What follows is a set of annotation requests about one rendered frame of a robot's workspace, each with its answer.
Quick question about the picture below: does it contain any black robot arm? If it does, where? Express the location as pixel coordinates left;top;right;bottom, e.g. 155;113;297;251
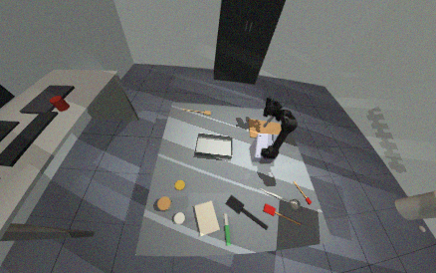
261;98;298;159

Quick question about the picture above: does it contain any red spatula with wooden handle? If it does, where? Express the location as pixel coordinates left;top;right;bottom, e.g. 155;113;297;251
264;204;301;225

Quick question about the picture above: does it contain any silver spoon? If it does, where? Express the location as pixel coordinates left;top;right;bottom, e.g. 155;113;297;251
261;188;300;210

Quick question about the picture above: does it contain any light wooden board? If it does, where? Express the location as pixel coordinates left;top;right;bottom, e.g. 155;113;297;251
249;119;281;138

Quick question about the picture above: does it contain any black spatula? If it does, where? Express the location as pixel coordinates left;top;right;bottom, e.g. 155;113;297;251
226;195;268;230

